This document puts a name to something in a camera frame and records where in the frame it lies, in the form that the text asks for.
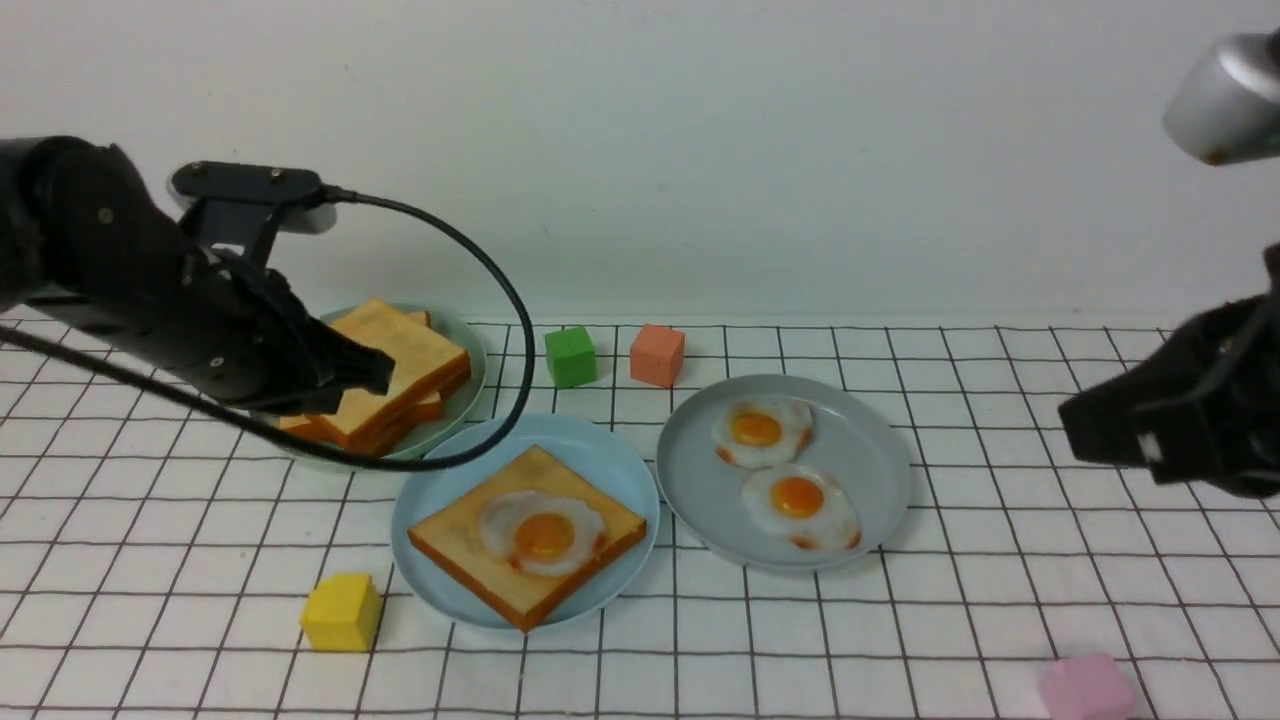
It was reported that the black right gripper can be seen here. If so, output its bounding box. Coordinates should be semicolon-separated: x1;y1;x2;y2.
1059;245;1279;498

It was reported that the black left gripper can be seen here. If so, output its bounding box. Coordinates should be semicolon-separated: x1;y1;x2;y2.
26;137;396;415

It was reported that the toast slice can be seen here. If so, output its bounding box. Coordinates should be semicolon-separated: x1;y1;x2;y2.
407;445;649;634
305;299;471;439
339;424;417;457
280;310;445;443

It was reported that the fried egg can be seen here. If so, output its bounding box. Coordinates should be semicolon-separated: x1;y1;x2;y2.
739;462;863;552
710;397;814;469
477;489;608;577

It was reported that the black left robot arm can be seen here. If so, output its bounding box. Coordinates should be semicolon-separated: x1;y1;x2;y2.
1;136;396;416

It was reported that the light green plate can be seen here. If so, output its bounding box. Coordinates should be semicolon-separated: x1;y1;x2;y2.
261;299;486;459

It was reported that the green cube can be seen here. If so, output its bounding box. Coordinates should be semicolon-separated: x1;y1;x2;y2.
544;325;598;389

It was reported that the yellow cube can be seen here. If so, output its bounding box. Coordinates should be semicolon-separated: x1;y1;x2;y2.
300;573;383;653

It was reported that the white checkered tablecloth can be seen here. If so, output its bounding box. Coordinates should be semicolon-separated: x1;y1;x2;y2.
1;322;1279;719

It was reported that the light blue plate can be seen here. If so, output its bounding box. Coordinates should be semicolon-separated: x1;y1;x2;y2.
390;414;660;635

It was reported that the pink cube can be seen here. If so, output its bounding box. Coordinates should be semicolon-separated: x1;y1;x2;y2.
1038;653;1137;720

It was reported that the orange cube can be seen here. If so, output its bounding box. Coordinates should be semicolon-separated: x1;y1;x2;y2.
630;324;686;388

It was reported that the grey plate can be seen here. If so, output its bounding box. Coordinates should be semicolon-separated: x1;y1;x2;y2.
655;375;911;574

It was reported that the black camera cable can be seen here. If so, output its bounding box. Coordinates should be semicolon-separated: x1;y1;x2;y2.
0;184;538;473

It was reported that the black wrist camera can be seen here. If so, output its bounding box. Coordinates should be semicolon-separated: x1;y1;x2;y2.
169;161;337;268

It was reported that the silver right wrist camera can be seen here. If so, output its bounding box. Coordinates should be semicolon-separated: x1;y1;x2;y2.
1162;29;1279;167

